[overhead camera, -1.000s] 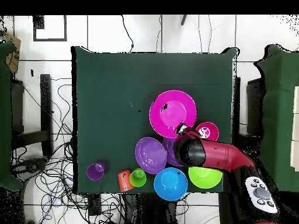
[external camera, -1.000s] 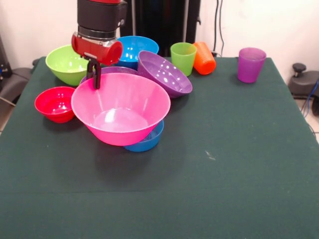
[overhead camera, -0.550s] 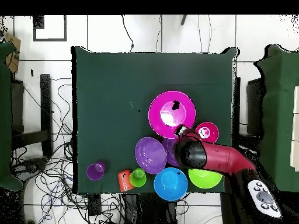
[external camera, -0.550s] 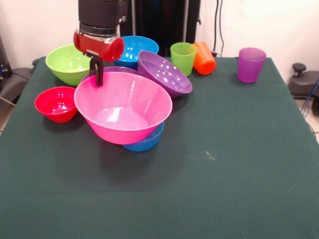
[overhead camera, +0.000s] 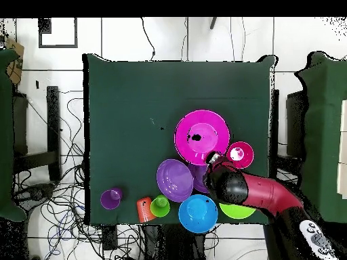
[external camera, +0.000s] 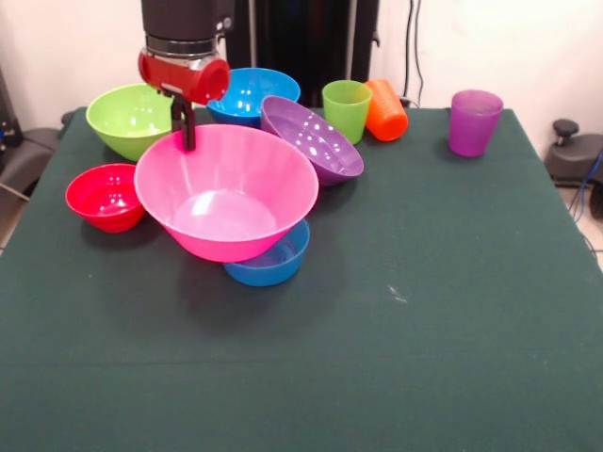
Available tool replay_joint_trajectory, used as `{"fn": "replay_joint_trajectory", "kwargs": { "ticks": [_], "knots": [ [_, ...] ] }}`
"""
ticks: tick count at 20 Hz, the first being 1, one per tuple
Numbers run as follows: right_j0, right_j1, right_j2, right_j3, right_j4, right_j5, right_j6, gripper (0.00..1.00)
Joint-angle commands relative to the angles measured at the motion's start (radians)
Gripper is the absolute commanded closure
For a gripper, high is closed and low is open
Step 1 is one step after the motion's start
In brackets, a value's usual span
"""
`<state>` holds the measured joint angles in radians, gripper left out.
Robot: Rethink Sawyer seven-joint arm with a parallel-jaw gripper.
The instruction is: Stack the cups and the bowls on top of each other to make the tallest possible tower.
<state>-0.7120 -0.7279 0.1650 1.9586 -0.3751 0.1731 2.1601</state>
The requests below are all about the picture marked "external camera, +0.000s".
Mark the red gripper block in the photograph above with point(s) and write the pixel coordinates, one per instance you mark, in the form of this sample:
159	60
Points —
184	77

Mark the pink plastic bowl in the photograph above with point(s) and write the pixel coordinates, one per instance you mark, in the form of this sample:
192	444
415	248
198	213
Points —
221	198

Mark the purple plastic bowl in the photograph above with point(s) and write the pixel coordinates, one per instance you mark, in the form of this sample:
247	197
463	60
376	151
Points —
315	141

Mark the blue ribbed small bowl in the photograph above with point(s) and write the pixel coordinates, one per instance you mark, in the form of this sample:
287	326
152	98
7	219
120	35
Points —
278	268

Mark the orange plastic cup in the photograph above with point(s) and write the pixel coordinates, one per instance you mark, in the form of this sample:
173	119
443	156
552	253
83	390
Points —
388	113

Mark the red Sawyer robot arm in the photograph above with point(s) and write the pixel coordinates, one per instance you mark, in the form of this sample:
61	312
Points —
184	21

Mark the green plastic bowl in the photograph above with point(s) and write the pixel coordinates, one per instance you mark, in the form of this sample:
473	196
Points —
122	117

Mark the blue deep plastic bowl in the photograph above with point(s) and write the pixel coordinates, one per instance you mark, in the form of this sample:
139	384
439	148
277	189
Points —
254	92

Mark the small black table clamp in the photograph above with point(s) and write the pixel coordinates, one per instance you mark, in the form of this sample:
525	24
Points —
68	117

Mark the red plastic bowl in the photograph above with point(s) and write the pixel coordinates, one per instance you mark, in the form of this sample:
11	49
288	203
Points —
101	202

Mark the green plastic cup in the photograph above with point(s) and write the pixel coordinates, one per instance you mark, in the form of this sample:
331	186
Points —
346	108

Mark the black equipment box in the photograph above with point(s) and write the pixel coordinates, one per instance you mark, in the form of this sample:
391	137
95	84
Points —
7	122

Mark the dark green tablecloth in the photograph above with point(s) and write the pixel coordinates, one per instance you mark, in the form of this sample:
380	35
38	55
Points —
330	353

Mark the purple plastic cup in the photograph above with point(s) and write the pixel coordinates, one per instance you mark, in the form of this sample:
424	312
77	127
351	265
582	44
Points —
473	124

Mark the black round knob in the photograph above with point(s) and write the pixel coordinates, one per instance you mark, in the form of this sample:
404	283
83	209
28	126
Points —
565	128

